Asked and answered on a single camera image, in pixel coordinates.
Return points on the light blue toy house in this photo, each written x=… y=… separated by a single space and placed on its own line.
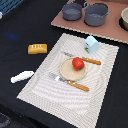
x=91 y=45

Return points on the yellow toy bread loaf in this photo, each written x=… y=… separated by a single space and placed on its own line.
x=37 y=48

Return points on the white toy fish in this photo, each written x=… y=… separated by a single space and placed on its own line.
x=22 y=76

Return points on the round wooden plate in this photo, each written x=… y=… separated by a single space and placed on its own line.
x=68 y=72

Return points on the beige woven placemat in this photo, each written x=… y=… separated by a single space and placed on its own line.
x=64 y=106

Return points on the small grey pot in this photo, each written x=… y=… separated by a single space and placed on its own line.
x=72 y=11

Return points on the large grey pot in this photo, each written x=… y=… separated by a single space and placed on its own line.
x=95 y=14

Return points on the beige bowl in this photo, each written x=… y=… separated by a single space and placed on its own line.
x=124 y=16

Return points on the fork with wooden handle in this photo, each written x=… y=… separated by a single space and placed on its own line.
x=74 y=84

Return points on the knife with wooden handle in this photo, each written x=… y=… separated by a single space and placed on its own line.
x=83 y=58

